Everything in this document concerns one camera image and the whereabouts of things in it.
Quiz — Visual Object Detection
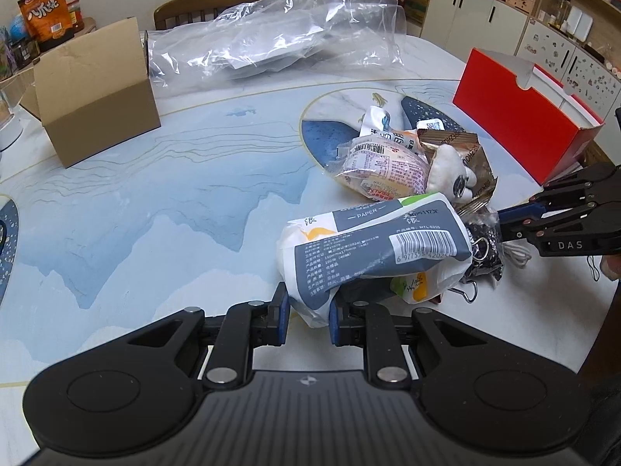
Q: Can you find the black patterned pouch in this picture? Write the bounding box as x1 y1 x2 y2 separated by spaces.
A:
461 207 504 283

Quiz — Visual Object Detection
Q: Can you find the gold foil snack bag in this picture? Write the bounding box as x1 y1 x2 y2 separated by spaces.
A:
418 129 497 217

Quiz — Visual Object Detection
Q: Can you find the white blue tissue pack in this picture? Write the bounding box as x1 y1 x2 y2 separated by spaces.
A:
277 193 474 328

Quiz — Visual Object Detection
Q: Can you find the pink white snack packet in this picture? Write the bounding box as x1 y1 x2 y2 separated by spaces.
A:
326 135 429 201

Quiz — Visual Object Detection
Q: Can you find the red white cardboard box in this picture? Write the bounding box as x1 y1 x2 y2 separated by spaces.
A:
453 49 603 185

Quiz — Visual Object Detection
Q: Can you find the white blue snack packet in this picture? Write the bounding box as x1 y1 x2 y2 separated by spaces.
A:
359 106 444 151

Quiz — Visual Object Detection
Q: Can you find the white cabinet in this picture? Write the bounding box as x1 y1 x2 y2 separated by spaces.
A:
421 0 527 62

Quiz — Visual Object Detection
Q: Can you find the brown cardboard box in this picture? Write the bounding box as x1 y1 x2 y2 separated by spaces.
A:
20 17 160 167

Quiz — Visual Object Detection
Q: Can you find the clear plastic bag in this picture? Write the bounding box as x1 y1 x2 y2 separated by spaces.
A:
145 0 406 98

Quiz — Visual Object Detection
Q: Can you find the wooden chair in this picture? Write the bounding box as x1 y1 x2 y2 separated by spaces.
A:
153 0 259 31

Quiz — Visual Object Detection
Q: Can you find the orange snack bag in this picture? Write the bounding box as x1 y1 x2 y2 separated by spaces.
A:
18 0 74 42

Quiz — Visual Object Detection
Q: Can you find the white usb cable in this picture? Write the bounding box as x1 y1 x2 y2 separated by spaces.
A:
499 242 535 268

